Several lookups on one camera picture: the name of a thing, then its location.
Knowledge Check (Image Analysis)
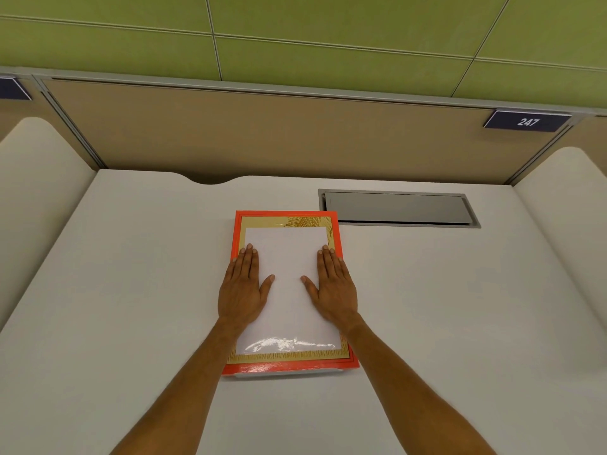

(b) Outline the dark blue number sign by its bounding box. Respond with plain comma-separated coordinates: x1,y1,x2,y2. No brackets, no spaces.
0,76,32,101
483,109,573,133

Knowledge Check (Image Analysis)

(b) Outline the person's right hand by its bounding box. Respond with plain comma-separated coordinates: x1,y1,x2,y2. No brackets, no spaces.
300,246,361,333

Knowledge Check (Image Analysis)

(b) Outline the white rounded side divider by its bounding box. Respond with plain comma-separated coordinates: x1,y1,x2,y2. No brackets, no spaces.
0,117,98,330
512,147,607,304

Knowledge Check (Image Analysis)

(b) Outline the grey metal desk cable hatch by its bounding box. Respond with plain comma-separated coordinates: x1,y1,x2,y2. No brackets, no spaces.
318,188,481,229

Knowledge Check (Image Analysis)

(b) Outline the person's left forearm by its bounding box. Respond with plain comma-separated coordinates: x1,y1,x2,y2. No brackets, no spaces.
108,317,250,455

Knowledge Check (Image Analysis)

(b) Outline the beige partition panel grey frame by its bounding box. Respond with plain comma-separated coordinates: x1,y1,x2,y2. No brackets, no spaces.
32,73,607,186

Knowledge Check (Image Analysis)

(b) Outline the orange flat box white label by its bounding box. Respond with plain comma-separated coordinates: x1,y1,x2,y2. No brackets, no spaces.
221,210,360,379

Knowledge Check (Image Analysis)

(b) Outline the person's right forearm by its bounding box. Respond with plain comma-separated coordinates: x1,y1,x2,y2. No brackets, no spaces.
340,313,500,455

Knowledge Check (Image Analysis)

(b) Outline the person's left hand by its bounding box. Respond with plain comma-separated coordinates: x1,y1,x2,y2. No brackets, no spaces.
217,246,276,328

